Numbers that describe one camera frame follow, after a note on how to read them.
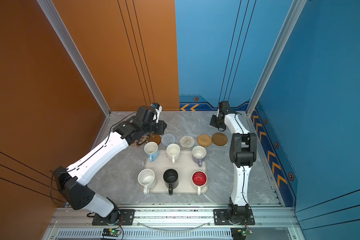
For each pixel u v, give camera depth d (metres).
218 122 0.89
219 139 1.03
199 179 0.83
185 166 0.90
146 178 0.85
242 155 0.58
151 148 0.94
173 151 0.93
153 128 0.66
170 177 0.85
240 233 0.70
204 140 1.02
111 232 0.71
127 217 0.73
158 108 0.68
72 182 0.41
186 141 1.02
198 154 0.95
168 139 1.03
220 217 0.72
